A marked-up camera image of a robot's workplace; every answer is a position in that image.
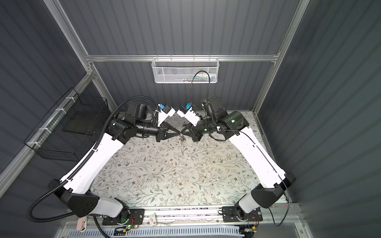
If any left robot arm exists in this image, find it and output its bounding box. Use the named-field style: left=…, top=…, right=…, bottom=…
left=54, top=104, right=180, bottom=223

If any white ribbed cable duct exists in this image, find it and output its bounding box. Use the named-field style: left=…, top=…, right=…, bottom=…
left=66, top=226, right=248, bottom=238

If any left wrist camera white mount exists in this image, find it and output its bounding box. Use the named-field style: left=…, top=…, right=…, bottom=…
left=157, top=104, right=176, bottom=127

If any black wire basket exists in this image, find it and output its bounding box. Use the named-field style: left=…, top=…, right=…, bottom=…
left=24, top=91, right=110, bottom=162

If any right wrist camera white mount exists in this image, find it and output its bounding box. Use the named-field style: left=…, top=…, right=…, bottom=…
left=177, top=103, right=201, bottom=127

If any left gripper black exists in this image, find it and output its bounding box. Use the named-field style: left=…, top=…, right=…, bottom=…
left=136, top=121, right=181, bottom=143

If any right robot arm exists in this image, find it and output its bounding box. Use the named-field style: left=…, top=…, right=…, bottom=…
left=177, top=96, right=296, bottom=221

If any small white tag device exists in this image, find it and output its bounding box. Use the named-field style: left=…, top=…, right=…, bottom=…
left=148, top=213, right=157, bottom=227

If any white wire mesh basket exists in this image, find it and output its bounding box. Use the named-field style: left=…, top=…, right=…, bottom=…
left=151, top=59, right=220, bottom=84

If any silver metal key holder plate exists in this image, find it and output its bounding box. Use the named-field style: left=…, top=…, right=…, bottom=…
left=180, top=135, right=186, bottom=156

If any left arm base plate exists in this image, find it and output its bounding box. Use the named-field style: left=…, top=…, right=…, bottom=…
left=102, top=209, right=145, bottom=226

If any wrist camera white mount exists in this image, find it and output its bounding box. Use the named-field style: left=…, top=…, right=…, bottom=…
left=177, top=103, right=201, bottom=127
left=157, top=104, right=176, bottom=127

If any black corrugated cable conduit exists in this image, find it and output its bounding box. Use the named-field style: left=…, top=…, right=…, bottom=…
left=26, top=96, right=158, bottom=223

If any pink white small device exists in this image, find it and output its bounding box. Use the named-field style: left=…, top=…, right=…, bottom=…
left=76, top=216, right=87, bottom=233

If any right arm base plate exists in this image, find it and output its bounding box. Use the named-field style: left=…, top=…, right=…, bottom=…
left=218, top=206, right=263, bottom=223

